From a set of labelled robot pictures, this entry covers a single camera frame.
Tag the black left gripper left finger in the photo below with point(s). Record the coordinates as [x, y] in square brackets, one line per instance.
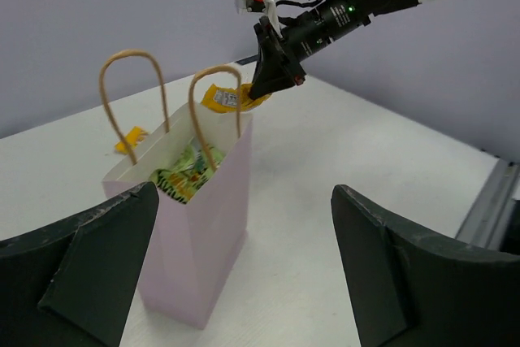
[71, 283]

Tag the yellow M&M packet large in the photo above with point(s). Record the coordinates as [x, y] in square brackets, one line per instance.
[133, 138]

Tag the green Himalaya snack packet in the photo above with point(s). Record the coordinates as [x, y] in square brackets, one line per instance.
[186, 175]

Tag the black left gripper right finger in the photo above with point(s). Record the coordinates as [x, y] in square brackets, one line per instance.
[412, 286]

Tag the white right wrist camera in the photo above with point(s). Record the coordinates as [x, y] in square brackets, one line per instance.
[266, 7]

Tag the yellow M&M packet small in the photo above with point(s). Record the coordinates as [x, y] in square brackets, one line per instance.
[224, 100]

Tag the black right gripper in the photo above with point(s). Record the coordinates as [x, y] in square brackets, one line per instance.
[279, 57]

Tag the aluminium frame rail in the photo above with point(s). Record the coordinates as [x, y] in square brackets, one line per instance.
[487, 221]

